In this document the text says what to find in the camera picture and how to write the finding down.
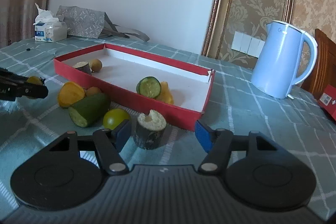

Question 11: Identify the orange yellow pepper piece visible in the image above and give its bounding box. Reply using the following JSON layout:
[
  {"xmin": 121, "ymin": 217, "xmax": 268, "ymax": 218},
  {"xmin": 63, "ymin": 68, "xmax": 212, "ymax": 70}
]
[{"xmin": 58, "ymin": 81, "xmax": 85, "ymax": 108}]

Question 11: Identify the long green cucumber piece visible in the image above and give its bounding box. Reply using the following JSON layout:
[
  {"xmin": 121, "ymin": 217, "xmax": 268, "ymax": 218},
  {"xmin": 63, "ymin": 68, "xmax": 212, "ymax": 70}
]
[{"xmin": 68, "ymin": 93, "xmax": 110, "ymax": 128}]

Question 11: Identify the green tomato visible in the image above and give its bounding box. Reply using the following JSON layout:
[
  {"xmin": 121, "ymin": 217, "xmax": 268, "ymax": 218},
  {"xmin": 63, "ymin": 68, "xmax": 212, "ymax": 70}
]
[{"xmin": 102, "ymin": 108, "xmax": 131, "ymax": 130}]

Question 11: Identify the small orange round fruit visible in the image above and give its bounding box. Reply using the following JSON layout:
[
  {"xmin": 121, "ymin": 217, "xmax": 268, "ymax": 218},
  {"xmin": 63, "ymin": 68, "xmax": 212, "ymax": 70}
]
[{"xmin": 85, "ymin": 86, "xmax": 102, "ymax": 97}]

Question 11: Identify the small brown longan fruit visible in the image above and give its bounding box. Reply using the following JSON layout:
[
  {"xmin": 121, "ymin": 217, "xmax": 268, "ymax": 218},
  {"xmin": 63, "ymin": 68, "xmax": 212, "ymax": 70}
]
[{"xmin": 89, "ymin": 59, "xmax": 103, "ymax": 73}]

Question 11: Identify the green checked tablecloth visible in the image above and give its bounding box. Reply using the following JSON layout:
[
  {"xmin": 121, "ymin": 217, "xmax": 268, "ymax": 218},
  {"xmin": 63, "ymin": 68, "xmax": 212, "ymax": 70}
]
[{"xmin": 1, "ymin": 36, "xmax": 335, "ymax": 218}]

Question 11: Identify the white tissue pack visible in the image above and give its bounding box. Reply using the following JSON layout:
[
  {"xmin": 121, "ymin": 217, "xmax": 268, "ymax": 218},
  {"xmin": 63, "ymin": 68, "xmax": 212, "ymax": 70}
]
[{"xmin": 33, "ymin": 3, "xmax": 68, "ymax": 43}]

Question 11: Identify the grey patterned gift bag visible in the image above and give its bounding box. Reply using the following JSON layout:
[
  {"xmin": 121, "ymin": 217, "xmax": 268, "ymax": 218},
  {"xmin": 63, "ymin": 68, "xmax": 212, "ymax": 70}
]
[{"xmin": 56, "ymin": 6, "xmax": 150, "ymax": 42}]

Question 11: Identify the red rectangular box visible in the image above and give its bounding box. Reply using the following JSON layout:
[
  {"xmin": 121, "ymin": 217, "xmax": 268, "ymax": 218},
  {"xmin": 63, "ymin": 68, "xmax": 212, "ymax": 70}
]
[{"xmin": 318, "ymin": 85, "xmax": 336, "ymax": 120}]

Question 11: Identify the light blue electric kettle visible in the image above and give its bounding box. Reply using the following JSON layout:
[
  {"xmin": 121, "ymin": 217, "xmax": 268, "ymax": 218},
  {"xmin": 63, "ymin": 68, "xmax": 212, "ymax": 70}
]
[{"xmin": 251, "ymin": 20, "xmax": 318, "ymax": 99}]

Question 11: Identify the red shallow tray box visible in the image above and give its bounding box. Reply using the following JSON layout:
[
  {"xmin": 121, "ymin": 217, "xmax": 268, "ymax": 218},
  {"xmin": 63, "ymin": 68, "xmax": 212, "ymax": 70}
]
[{"xmin": 54, "ymin": 43, "xmax": 215, "ymax": 131}]

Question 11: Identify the wooden bed headboard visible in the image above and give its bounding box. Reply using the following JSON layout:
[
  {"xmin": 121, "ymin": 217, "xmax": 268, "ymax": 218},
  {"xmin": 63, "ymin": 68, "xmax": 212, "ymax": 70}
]
[{"xmin": 301, "ymin": 29, "xmax": 336, "ymax": 100}]

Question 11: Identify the white wall switch panel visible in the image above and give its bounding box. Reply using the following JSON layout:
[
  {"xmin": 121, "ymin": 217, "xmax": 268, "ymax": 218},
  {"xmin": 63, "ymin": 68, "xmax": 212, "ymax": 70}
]
[{"xmin": 231, "ymin": 31, "xmax": 265, "ymax": 58}]

